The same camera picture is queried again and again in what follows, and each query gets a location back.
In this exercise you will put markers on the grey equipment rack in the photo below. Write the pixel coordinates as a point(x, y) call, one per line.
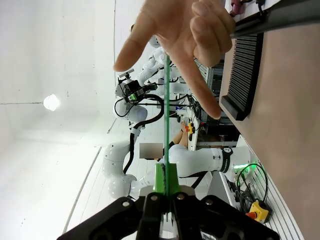
point(215, 82)

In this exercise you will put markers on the long black slotted rack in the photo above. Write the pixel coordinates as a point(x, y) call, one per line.
point(245, 75)

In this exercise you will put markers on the white robot arms far behind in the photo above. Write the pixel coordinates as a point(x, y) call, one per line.
point(150, 65)

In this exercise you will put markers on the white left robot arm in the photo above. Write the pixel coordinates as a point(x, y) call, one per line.
point(115, 160)

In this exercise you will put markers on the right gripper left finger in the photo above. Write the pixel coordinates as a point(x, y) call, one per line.
point(150, 215)

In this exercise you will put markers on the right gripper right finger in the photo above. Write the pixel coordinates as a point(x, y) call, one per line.
point(190, 217)

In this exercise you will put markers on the small maroon clip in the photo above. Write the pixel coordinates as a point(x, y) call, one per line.
point(236, 7)

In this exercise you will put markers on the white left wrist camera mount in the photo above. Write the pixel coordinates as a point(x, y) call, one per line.
point(126, 75)

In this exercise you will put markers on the seated background person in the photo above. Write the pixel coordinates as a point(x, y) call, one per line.
point(180, 142)

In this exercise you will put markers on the small yellow emergency stop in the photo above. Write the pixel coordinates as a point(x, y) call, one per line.
point(190, 128)

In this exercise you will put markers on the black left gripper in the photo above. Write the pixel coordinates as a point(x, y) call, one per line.
point(133, 87)

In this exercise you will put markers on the white paper sheet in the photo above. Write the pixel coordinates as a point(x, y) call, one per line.
point(252, 7)

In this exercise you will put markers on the green thin rod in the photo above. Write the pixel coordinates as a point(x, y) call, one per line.
point(167, 125)

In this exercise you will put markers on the person's right hand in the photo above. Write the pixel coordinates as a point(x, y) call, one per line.
point(180, 30)

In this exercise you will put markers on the large yellow emergency stop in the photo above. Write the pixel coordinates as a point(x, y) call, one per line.
point(260, 210)

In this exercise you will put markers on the white slotted base plate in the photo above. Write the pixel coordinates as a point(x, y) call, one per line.
point(277, 200)

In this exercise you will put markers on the round ceiling light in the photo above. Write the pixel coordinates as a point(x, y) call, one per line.
point(51, 102)

